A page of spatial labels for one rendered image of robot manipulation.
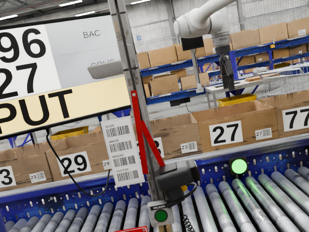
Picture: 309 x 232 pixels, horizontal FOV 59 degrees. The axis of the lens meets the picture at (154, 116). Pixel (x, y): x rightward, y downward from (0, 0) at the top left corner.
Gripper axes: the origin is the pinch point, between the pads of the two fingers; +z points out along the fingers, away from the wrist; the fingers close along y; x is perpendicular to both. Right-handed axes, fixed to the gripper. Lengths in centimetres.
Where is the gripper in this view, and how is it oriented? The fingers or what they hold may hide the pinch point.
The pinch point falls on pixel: (228, 85)
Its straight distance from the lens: 146.5
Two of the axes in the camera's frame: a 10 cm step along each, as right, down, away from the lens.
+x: 9.8, -2.0, -0.5
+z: 2.0, 9.7, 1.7
